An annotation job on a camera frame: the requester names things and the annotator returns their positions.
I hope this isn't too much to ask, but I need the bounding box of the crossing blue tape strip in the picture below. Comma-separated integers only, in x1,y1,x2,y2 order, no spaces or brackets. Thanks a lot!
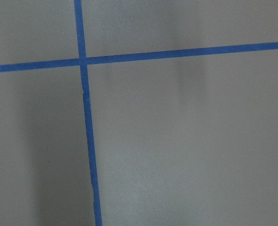
0,42,278,73

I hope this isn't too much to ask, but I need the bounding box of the long blue tape strip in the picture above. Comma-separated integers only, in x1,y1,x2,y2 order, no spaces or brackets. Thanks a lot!
74,0,102,226

